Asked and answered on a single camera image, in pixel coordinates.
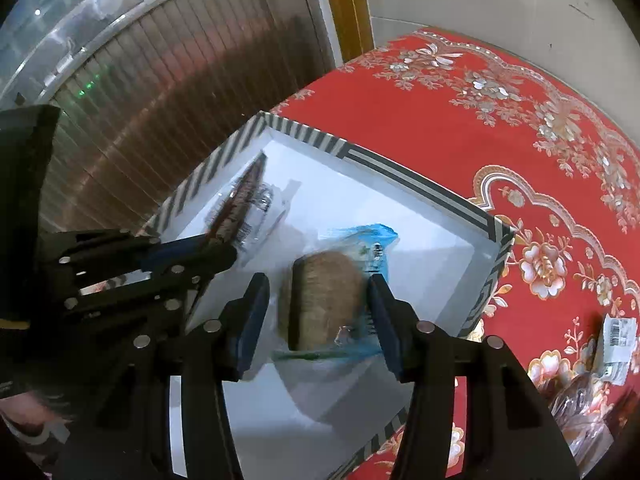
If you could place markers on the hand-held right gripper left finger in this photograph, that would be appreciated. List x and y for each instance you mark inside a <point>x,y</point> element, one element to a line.
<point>252,320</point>

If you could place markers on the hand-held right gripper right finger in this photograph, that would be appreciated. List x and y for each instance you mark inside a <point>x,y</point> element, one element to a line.
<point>385,330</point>

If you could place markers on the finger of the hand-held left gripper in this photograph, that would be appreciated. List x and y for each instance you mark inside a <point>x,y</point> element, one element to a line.
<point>170,256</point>
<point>150,292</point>

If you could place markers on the bread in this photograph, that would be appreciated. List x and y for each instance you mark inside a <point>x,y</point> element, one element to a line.
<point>320,295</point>

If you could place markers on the clear packet dark snack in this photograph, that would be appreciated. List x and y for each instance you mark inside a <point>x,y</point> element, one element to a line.
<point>250,195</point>

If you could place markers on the striped rim white box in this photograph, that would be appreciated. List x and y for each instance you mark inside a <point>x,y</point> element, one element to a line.
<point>350,200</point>

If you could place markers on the person's left forearm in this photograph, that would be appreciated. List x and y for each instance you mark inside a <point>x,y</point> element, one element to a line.
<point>25,425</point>

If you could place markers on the clear packet brown snacks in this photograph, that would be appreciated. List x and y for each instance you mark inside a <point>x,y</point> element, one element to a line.
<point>580,405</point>

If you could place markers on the glass-topped ribbed counter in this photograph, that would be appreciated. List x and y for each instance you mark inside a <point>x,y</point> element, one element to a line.
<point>175,85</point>

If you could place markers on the red floral tablecloth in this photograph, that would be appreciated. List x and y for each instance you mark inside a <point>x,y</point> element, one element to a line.
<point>450,125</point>

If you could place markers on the clear packet white label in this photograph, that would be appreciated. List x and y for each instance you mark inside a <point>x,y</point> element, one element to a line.
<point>617,345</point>

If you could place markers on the yellow door frame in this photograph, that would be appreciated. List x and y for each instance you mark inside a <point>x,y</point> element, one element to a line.
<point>345,5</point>

